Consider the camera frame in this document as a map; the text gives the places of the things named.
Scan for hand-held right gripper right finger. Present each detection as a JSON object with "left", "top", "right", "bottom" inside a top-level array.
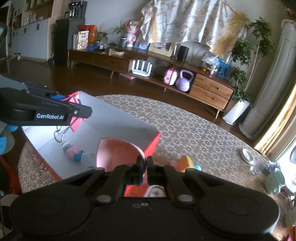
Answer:
[{"left": 147, "top": 156, "right": 226, "bottom": 205}]

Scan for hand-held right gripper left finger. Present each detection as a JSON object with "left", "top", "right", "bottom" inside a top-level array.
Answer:
[{"left": 61, "top": 156, "right": 147, "bottom": 205}]

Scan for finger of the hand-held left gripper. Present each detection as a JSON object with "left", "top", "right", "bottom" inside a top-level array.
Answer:
[
  {"left": 23, "top": 89, "right": 93, "bottom": 121},
  {"left": 22, "top": 81, "right": 70, "bottom": 103}
]

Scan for pink bowl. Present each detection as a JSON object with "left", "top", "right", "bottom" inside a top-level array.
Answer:
[{"left": 96, "top": 137, "right": 148, "bottom": 181}]

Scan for red cardboard box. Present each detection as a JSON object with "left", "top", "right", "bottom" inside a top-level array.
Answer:
[{"left": 21, "top": 91, "right": 161, "bottom": 181}]

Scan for doll keychain with carabiner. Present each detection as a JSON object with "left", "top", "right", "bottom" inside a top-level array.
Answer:
[{"left": 54, "top": 126, "right": 86, "bottom": 163}]

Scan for drink can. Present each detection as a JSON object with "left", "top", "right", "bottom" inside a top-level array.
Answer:
[{"left": 148, "top": 185, "right": 166, "bottom": 197}]

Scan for red packet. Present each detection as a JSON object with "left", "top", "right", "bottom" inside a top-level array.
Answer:
[{"left": 124, "top": 185, "right": 151, "bottom": 197}]

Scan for orange block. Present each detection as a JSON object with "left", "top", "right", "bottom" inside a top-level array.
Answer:
[{"left": 171, "top": 155, "right": 201, "bottom": 173}]

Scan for dark broom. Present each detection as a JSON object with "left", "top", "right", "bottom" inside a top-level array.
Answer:
[{"left": 47, "top": 50, "right": 56, "bottom": 66}]

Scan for clear plastic container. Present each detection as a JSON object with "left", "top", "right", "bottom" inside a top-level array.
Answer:
[{"left": 81, "top": 152, "right": 97, "bottom": 169}]

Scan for black cabinet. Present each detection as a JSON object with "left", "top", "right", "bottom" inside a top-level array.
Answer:
[{"left": 54, "top": 18, "right": 85, "bottom": 67}]

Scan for pink flat box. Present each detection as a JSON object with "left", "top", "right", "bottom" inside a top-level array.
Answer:
[{"left": 119, "top": 72, "right": 137, "bottom": 80}]

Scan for cereal bag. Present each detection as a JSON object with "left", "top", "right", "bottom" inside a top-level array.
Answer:
[{"left": 77, "top": 31, "right": 89, "bottom": 50}]

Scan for flat cardboard box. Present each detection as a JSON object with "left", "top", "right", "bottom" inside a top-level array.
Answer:
[{"left": 109, "top": 48, "right": 125, "bottom": 57}]

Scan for orange box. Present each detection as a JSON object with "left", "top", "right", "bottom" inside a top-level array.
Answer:
[{"left": 89, "top": 25, "right": 97, "bottom": 43}]

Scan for small potted plant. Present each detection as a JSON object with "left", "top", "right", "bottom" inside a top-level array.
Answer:
[{"left": 95, "top": 23, "right": 109, "bottom": 49}]

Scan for white router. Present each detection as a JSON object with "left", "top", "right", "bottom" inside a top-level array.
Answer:
[{"left": 132, "top": 59, "right": 153, "bottom": 77}]

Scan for potted spider plant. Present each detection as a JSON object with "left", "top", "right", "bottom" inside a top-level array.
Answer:
[{"left": 109, "top": 19, "right": 130, "bottom": 48}]

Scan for coffee machine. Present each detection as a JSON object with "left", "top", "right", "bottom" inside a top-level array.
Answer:
[{"left": 69, "top": 1, "right": 88, "bottom": 19}]

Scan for pink doll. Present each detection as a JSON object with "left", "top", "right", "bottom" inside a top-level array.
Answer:
[{"left": 125, "top": 21, "right": 141, "bottom": 48}]

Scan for white saucer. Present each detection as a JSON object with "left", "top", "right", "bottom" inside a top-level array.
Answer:
[{"left": 240, "top": 148, "right": 254, "bottom": 164}]

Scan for purple kettlebell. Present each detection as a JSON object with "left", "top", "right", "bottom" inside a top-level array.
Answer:
[{"left": 175, "top": 70, "right": 195, "bottom": 92}]

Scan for pink toy case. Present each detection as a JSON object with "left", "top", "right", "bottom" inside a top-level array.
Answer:
[{"left": 163, "top": 67, "right": 178, "bottom": 86}]

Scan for wooden tv cabinet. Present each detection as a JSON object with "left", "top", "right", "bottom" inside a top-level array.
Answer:
[{"left": 68, "top": 46, "right": 235, "bottom": 119}]

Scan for clear glass cup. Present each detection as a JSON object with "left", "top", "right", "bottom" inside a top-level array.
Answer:
[{"left": 250, "top": 160, "right": 263, "bottom": 176}]

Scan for black speaker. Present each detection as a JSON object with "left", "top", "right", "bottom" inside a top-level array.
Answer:
[{"left": 178, "top": 46, "right": 189, "bottom": 62}]

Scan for teal mug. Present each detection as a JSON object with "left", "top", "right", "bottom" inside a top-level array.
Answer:
[{"left": 265, "top": 168, "right": 286, "bottom": 195}]

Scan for clear plastic bag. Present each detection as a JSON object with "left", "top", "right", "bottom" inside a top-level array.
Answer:
[{"left": 202, "top": 52, "right": 220, "bottom": 71}]

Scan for potted tree in white pot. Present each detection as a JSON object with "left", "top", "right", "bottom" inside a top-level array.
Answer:
[{"left": 222, "top": 17, "right": 277, "bottom": 125}]

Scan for patterned draped cloth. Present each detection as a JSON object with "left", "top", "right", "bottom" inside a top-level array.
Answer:
[{"left": 141, "top": 0, "right": 251, "bottom": 58}]

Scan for standing air conditioner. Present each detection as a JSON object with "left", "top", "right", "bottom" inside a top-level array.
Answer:
[{"left": 239, "top": 19, "right": 296, "bottom": 141}]

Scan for grey wall cabinets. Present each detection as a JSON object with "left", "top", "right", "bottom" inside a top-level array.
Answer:
[{"left": 10, "top": 18, "right": 56, "bottom": 62}]

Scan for picture frame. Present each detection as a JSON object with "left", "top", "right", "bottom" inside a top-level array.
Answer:
[{"left": 148, "top": 42, "right": 174, "bottom": 57}]

